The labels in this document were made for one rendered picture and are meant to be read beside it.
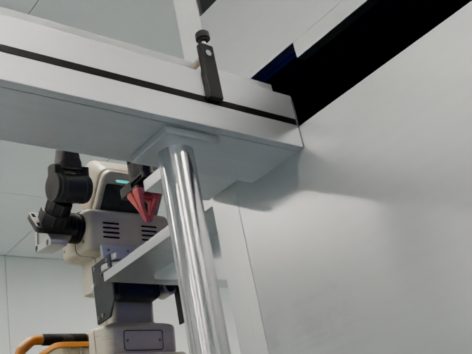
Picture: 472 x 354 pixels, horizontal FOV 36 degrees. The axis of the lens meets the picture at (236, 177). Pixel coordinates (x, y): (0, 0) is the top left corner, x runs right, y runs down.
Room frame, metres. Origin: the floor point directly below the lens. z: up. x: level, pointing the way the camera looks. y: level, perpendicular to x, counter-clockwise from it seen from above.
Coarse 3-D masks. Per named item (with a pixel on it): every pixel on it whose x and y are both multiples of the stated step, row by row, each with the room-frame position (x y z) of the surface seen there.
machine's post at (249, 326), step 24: (192, 0) 1.11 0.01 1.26; (192, 24) 1.12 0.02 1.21; (192, 48) 1.13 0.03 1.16; (216, 216) 1.14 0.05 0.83; (240, 216) 1.10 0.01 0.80; (240, 240) 1.11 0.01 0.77; (240, 264) 1.12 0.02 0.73; (240, 288) 1.13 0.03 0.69; (240, 312) 1.13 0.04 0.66; (240, 336) 1.14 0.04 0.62; (264, 336) 1.10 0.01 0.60
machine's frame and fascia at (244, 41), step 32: (224, 0) 1.05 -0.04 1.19; (256, 0) 1.00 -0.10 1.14; (288, 0) 0.95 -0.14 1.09; (320, 0) 0.91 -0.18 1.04; (352, 0) 0.87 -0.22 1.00; (224, 32) 1.06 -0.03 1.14; (256, 32) 1.01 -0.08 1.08; (288, 32) 0.96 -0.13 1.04; (320, 32) 0.92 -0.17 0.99; (224, 64) 1.07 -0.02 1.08; (256, 64) 1.02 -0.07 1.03
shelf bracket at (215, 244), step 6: (216, 234) 1.30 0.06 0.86; (210, 240) 1.32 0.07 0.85; (216, 240) 1.30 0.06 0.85; (216, 246) 1.31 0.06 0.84; (216, 252) 1.31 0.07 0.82; (216, 258) 1.31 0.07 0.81; (222, 258) 1.30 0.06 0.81; (174, 264) 1.41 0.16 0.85; (216, 264) 1.31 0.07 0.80; (222, 264) 1.30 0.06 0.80; (162, 270) 1.44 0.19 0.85; (168, 270) 1.43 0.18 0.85; (174, 270) 1.41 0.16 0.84; (216, 270) 1.32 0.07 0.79; (222, 270) 1.30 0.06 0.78; (156, 276) 1.46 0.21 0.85; (162, 276) 1.44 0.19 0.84; (168, 276) 1.43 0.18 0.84; (174, 276) 1.41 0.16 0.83; (222, 276) 1.31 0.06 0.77
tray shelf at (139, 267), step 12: (204, 204) 1.18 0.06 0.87; (168, 228) 1.27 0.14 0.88; (216, 228) 1.28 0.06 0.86; (156, 240) 1.30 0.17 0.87; (168, 240) 1.29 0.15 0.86; (132, 252) 1.36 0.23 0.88; (144, 252) 1.33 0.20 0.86; (156, 252) 1.34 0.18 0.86; (168, 252) 1.35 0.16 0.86; (120, 264) 1.40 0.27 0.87; (132, 264) 1.38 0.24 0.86; (144, 264) 1.39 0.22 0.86; (156, 264) 1.41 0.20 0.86; (168, 264) 1.42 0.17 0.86; (108, 276) 1.43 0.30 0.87; (120, 276) 1.43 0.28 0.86; (132, 276) 1.45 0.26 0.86; (144, 276) 1.47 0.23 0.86
